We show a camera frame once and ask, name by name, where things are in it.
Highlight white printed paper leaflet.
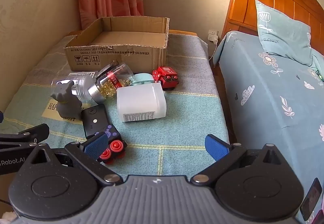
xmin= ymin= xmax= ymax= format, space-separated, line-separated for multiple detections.
xmin=68 ymin=71 xmax=100 ymax=80

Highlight teal floral bed sheet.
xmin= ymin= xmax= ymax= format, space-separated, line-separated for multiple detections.
xmin=213 ymin=31 xmax=324 ymax=224

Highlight purple toy train red wheels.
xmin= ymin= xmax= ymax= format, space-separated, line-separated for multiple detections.
xmin=95 ymin=125 xmax=128 ymax=165

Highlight black electronic device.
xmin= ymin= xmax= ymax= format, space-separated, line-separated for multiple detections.
xmin=81 ymin=104 xmax=112 ymax=139

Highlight teal plastic case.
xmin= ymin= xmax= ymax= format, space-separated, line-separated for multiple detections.
xmin=130 ymin=73 xmax=155 ymax=87

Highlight red packet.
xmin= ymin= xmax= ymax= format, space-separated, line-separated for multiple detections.
xmin=152 ymin=66 xmax=180 ymax=91

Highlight white wall charger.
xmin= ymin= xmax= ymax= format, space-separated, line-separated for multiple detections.
xmin=208 ymin=29 xmax=219 ymax=43

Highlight teal floral pillow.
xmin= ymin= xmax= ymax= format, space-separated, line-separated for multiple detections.
xmin=255 ymin=0 xmax=324 ymax=67

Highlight white charger cable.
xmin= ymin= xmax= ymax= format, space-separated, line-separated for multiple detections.
xmin=209 ymin=41 xmax=218 ymax=62

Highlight clear plastic jar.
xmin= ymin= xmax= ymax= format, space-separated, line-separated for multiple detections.
xmin=51 ymin=74 xmax=98 ymax=103

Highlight black smartphone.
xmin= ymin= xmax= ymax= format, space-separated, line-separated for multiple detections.
xmin=300 ymin=178 xmax=322 ymax=221

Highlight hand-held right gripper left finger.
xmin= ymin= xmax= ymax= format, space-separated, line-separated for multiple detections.
xmin=25 ymin=132 xmax=120 ymax=184

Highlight jar of yellow capsules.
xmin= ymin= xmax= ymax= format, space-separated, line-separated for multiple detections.
xmin=88 ymin=62 xmax=136 ymax=103

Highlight white plastic bottle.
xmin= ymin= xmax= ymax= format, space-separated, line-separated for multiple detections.
xmin=116 ymin=83 xmax=167 ymax=122

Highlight cardboard box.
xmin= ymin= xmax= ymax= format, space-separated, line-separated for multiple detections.
xmin=64 ymin=17 xmax=171 ymax=72

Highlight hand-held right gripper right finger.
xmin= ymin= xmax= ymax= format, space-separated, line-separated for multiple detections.
xmin=190 ymin=134 xmax=285 ymax=185

